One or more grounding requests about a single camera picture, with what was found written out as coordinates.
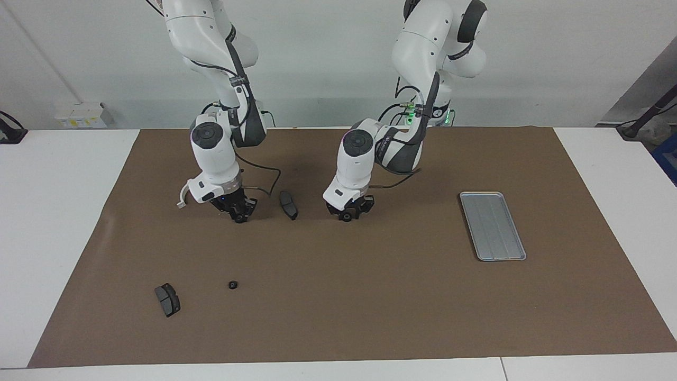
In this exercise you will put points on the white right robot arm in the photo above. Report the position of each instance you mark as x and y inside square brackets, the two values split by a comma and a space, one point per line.
[211, 153]

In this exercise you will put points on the black clamp mount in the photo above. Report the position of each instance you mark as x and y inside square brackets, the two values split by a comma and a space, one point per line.
[10, 135]

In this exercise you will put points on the white wall socket box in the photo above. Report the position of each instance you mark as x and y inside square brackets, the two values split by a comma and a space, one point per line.
[79, 114]

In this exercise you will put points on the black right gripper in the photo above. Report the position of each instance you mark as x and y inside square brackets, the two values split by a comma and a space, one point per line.
[230, 201]

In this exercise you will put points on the brown table mat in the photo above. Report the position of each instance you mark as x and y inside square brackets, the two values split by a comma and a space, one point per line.
[370, 291]

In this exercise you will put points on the black stand pole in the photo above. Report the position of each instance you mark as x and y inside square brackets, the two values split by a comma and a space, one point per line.
[648, 117]

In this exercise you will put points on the white curved plastic bracket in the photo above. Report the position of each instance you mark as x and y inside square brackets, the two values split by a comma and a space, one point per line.
[181, 202]

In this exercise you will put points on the blue crate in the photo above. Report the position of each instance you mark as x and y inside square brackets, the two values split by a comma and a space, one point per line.
[667, 161]

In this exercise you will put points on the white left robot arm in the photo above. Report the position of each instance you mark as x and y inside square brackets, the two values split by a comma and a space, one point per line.
[357, 159]

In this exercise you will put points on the dark grey brake pad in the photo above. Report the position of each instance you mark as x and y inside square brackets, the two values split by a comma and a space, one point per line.
[167, 300]
[288, 205]

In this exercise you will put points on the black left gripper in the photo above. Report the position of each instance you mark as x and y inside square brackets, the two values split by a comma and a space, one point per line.
[354, 204]

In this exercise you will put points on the silver metal tray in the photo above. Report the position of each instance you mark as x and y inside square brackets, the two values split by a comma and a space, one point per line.
[492, 227]

